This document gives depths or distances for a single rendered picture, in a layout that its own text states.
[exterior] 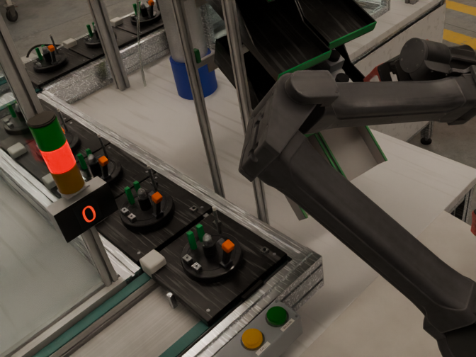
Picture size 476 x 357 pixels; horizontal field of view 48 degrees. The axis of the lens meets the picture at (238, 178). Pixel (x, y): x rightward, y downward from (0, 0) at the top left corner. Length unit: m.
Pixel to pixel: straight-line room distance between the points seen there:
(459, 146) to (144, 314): 2.29
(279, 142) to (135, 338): 0.71
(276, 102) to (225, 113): 1.27
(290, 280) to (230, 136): 0.75
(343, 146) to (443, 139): 1.87
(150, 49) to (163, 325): 1.44
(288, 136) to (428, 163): 1.03
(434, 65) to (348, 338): 0.60
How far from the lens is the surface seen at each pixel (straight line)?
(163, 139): 1.85
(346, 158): 1.36
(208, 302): 1.15
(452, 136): 3.23
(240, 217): 1.34
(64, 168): 1.01
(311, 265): 1.19
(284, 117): 0.64
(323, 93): 0.67
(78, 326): 1.24
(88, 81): 2.26
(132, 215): 1.35
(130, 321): 1.24
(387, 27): 2.41
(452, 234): 1.42
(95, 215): 1.09
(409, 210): 1.47
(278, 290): 1.16
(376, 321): 1.23
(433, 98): 0.86
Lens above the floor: 1.86
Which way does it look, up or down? 39 degrees down
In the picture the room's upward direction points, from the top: 11 degrees counter-clockwise
